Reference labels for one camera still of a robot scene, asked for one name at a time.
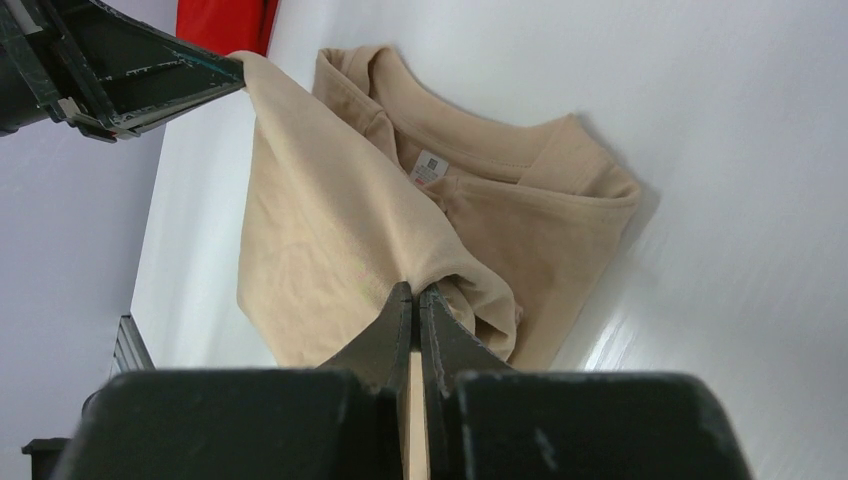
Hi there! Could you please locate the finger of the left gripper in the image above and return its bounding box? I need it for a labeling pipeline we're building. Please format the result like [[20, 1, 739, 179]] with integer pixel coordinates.
[[39, 1, 245, 126]]

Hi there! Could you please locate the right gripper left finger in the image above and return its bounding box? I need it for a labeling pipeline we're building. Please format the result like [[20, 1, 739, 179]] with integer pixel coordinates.
[[53, 283, 413, 479]]

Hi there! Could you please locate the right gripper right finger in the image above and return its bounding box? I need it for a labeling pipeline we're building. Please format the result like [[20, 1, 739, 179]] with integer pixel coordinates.
[[419, 286, 750, 479]]

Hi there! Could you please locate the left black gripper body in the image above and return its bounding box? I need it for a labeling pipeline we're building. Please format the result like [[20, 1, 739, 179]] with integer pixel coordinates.
[[1, 1, 118, 143]]

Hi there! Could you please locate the beige t shirt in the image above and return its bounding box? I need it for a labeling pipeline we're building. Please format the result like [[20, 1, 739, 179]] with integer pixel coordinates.
[[228, 44, 644, 480]]

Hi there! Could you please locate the folded red t shirt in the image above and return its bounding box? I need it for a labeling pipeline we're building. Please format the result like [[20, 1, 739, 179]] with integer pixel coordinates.
[[176, 0, 279, 55]]

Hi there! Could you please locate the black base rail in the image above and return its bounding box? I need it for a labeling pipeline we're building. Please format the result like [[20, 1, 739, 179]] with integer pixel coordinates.
[[21, 314, 157, 480]]

